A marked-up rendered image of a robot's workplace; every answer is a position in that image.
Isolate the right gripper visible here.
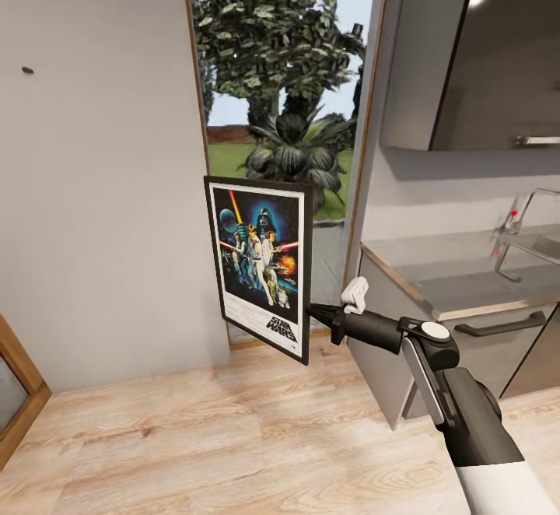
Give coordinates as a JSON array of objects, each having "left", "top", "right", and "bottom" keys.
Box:
[{"left": 305, "top": 303, "right": 383, "bottom": 347}]

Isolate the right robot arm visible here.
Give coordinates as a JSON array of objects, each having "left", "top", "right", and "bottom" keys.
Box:
[{"left": 305, "top": 277, "right": 560, "bottom": 515}]

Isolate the poster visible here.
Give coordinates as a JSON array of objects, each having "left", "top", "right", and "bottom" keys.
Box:
[{"left": 204, "top": 175, "right": 314, "bottom": 366}]

